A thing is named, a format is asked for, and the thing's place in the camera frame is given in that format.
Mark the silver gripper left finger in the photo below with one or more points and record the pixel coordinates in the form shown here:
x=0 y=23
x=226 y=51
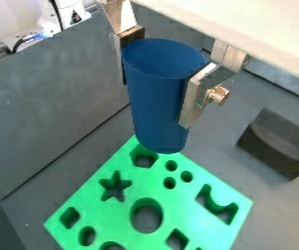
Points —
x=125 y=29

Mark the dark grey raised panel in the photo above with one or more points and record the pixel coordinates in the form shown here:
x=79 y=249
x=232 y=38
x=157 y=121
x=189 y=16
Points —
x=58 y=92

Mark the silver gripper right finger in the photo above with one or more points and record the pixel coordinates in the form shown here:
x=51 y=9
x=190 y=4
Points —
x=203 y=88

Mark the green shape sorter board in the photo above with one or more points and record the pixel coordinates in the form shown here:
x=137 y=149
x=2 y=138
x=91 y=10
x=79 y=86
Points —
x=149 y=201

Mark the dark grey block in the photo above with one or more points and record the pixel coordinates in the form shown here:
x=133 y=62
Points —
x=270 y=140

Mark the blue oval cylinder block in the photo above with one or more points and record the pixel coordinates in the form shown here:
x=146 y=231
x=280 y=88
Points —
x=157 y=66

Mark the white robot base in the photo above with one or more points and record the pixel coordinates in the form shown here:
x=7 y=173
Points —
x=58 y=15

